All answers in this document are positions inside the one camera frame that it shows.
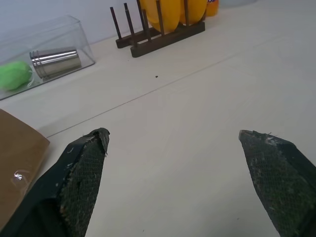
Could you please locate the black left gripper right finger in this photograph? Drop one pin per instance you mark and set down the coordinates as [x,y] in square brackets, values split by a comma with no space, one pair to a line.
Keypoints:
[279,177]

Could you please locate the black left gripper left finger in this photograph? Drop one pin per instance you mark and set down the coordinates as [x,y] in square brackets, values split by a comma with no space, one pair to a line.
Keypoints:
[76,180]

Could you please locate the brown cardboard sheet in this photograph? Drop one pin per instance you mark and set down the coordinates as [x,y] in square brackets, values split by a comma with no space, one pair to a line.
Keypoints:
[17,160]

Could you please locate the stainless steel cup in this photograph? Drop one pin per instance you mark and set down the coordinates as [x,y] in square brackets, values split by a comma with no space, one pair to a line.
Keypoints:
[55,61]

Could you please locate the green mesh sponge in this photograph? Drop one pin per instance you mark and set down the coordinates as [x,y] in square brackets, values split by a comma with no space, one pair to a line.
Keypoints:
[13,75]

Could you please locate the clear plastic box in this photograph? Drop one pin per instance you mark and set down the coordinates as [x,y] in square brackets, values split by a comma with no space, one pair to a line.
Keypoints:
[47,44]

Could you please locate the dark wooden plate rack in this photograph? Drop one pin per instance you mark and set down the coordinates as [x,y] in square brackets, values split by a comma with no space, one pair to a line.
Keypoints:
[158,37]

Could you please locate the orange drink bottle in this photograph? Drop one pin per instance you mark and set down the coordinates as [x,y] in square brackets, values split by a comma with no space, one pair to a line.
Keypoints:
[212,7]

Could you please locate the yellow plate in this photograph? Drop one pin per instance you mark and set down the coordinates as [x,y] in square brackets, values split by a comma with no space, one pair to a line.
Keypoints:
[161,14]
[195,11]

